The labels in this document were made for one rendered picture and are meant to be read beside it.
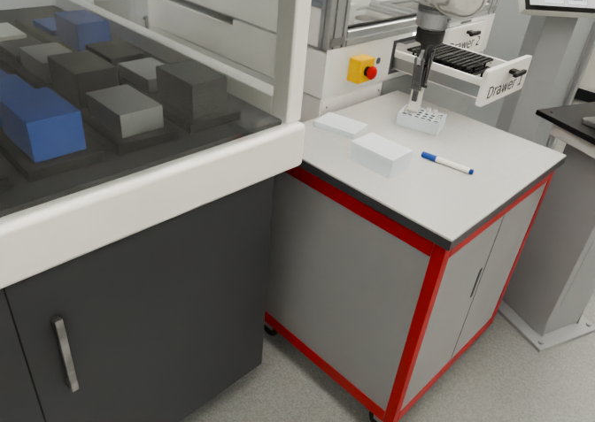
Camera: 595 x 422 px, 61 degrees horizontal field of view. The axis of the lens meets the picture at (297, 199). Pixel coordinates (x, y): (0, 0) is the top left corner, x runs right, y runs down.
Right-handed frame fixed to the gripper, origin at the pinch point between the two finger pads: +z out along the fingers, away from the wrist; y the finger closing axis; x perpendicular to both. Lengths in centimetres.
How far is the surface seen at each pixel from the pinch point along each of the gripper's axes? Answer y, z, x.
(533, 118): 125, 42, -31
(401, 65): 21.9, -1.6, 12.0
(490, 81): 14.0, -5.6, -17.3
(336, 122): -16.9, 5.9, 16.6
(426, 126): -3.4, 5.6, -5.4
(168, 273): -77, 23, 27
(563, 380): 4, 84, -68
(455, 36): 56, -6, 3
